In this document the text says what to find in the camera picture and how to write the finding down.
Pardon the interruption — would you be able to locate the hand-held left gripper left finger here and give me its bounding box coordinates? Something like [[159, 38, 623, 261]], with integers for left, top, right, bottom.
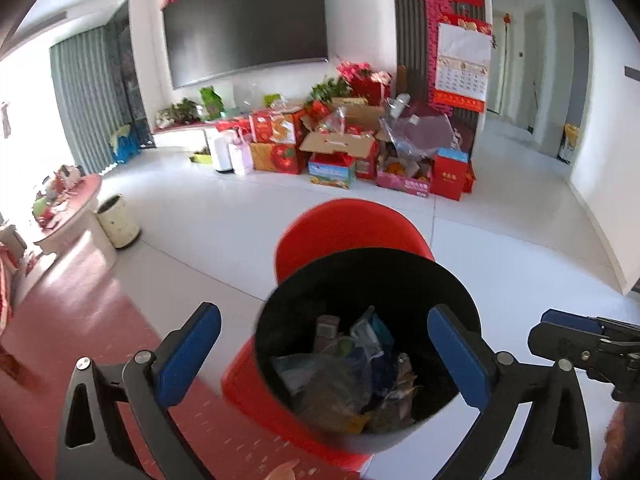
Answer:
[[56, 302, 222, 480]]

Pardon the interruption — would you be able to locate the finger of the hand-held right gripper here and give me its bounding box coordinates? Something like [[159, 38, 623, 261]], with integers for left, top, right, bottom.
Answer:
[[541, 309, 603, 331], [527, 321, 607, 363]]

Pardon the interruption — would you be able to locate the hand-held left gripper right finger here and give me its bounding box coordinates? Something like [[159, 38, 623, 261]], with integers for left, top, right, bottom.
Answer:
[[427, 304, 593, 480]]

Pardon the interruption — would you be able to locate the dark green snack packet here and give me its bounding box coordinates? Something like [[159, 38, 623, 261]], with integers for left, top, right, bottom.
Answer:
[[370, 355, 421, 431]]

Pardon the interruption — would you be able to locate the grey cardboard box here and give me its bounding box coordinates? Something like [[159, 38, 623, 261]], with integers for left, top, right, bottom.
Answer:
[[314, 314, 342, 356]]

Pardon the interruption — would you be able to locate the black trash bin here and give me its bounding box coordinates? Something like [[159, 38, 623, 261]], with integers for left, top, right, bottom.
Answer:
[[254, 247, 483, 456]]

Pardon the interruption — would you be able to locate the clear plastic bag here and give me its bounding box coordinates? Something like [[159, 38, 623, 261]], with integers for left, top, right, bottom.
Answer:
[[272, 352, 373, 418]]

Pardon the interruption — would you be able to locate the beige round trash can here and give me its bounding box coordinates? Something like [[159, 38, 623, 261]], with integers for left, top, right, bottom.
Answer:
[[95, 193, 142, 250]]

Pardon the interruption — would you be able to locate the person's right hand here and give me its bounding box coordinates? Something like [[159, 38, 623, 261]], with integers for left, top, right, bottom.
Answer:
[[597, 402, 640, 480]]

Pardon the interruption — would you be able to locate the pale plastic wrapper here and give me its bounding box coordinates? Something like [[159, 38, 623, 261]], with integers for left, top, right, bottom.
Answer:
[[261, 461, 302, 480]]

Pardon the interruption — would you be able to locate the red plastic chair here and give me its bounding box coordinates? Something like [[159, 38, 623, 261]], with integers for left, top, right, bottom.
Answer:
[[221, 199, 436, 473]]

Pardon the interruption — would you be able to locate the white yellow sack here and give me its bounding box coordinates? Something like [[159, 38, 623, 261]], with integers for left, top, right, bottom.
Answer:
[[559, 122, 581, 165]]

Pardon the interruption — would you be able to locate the pink fruit carton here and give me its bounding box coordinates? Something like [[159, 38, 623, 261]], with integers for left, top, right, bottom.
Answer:
[[376, 152, 433, 198]]

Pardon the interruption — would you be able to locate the red covered sofa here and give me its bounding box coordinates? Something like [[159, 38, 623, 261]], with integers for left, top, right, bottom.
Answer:
[[0, 247, 28, 333]]

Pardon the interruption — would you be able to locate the round red coffee table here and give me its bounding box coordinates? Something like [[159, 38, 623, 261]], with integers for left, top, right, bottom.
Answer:
[[32, 174, 118, 268]]

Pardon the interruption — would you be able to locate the white pink gift bag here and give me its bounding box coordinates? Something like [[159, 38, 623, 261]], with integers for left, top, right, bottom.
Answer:
[[228, 132, 255, 177]]

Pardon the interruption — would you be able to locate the white cylindrical appliance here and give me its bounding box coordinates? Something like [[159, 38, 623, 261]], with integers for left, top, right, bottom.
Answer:
[[207, 129, 236, 173]]

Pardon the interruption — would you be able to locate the blue plastic basket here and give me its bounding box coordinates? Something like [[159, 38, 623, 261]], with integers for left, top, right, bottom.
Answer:
[[112, 137, 141, 163]]

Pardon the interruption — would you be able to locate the red white gift box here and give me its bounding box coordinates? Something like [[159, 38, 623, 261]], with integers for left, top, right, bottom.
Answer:
[[52, 164, 83, 191]]

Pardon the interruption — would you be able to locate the red tomato print carton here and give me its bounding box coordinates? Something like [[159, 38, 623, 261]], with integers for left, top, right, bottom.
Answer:
[[250, 142, 308, 175]]

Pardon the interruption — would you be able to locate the colourful fruit carton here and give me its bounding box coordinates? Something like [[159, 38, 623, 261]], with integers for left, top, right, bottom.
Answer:
[[307, 154, 357, 190]]

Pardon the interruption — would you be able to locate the clear plastic wrap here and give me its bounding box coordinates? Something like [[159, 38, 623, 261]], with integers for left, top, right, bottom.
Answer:
[[379, 94, 456, 161]]

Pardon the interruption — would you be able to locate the white red television console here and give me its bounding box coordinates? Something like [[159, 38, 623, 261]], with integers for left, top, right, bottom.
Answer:
[[152, 117, 251, 148]]

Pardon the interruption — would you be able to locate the grey interior door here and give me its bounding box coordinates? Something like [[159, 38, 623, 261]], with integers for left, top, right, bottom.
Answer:
[[567, 10, 592, 158]]

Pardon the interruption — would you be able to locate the red orange print carton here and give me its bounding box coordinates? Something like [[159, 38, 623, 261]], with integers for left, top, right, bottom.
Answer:
[[248, 107, 307, 145]]

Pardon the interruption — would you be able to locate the small potted plant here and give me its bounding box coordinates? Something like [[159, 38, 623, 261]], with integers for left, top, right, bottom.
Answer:
[[167, 99, 201, 123]]

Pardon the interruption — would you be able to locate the green packaging bag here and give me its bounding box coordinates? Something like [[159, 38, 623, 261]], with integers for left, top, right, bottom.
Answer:
[[199, 86, 223, 121]]

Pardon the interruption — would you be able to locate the grey green curtain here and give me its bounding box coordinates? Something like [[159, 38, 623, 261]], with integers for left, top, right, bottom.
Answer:
[[50, 20, 133, 176]]

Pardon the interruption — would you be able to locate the red flower gift box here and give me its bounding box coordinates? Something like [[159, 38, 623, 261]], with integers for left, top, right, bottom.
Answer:
[[350, 77, 391, 106]]

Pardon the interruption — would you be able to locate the dark glass cabinet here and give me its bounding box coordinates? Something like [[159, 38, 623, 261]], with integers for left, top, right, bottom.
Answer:
[[106, 0, 157, 148]]

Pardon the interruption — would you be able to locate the leafy green potted plant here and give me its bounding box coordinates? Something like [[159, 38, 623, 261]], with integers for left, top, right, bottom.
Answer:
[[310, 76, 351, 106]]

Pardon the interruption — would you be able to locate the red papercut garland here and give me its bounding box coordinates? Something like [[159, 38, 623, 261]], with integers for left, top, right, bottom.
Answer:
[[426, 0, 453, 106]]

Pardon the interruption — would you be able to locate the red flower bouquet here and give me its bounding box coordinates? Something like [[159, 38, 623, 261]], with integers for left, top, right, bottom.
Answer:
[[336, 60, 393, 91]]

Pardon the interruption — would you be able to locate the large black television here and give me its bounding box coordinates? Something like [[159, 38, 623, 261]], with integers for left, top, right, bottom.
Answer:
[[162, 0, 329, 91]]

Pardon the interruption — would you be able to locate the red wall calendar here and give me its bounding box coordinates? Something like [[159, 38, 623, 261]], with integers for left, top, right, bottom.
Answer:
[[434, 14, 493, 113]]

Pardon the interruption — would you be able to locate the dark slatted wall panel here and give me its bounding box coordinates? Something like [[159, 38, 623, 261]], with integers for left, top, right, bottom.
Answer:
[[395, 0, 488, 126]]

